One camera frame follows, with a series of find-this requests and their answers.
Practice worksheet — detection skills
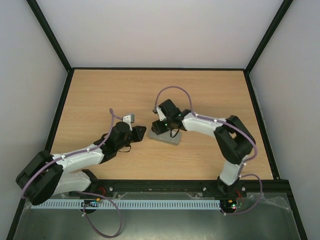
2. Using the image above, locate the black front mounting rail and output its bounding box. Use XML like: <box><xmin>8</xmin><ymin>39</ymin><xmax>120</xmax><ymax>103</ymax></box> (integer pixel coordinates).
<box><xmin>57</xmin><ymin>179</ymin><xmax>293</xmax><ymax>199</ymax></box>

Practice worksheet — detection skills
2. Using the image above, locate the grey glasses case green inside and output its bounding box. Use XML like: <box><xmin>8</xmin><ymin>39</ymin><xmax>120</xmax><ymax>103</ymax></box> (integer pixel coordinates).
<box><xmin>148</xmin><ymin>130</ymin><xmax>182</xmax><ymax>146</ymax></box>

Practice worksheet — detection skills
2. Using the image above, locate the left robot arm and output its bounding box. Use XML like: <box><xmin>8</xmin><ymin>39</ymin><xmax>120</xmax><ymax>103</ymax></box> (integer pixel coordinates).
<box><xmin>15</xmin><ymin>121</ymin><xmax>147</xmax><ymax>206</ymax></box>

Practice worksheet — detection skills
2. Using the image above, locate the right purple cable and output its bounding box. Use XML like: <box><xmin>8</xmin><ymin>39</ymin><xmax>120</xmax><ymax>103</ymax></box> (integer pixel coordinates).
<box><xmin>154</xmin><ymin>85</ymin><xmax>263</xmax><ymax>216</ymax></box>

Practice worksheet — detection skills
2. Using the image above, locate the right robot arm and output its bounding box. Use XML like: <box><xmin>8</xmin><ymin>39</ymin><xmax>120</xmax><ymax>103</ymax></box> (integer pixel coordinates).
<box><xmin>151</xmin><ymin>99</ymin><xmax>258</xmax><ymax>196</ymax></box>

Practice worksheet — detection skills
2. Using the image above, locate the black aluminium frame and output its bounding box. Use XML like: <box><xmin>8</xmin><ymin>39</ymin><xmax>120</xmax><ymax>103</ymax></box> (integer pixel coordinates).
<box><xmin>4</xmin><ymin>0</ymin><xmax>310</xmax><ymax>240</ymax></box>

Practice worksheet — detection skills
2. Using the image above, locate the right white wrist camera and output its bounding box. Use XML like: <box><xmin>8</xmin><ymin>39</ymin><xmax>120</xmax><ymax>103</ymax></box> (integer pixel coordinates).
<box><xmin>152</xmin><ymin>106</ymin><xmax>167</xmax><ymax>122</ymax></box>

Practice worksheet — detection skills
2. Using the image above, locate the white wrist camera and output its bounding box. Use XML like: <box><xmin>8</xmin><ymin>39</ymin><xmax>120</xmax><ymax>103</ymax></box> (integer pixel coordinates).
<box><xmin>122</xmin><ymin>113</ymin><xmax>135</xmax><ymax>131</ymax></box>
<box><xmin>152</xmin><ymin>106</ymin><xmax>167</xmax><ymax>122</ymax></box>

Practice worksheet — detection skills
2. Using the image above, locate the light blue slotted cable duct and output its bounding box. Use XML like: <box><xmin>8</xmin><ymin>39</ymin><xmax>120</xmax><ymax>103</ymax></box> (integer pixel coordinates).
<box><xmin>30</xmin><ymin>199</ymin><xmax>221</xmax><ymax>210</ymax></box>

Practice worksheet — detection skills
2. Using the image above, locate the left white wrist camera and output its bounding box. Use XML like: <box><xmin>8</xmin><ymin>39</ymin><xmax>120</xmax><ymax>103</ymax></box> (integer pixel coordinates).
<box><xmin>122</xmin><ymin>113</ymin><xmax>135</xmax><ymax>131</ymax></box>

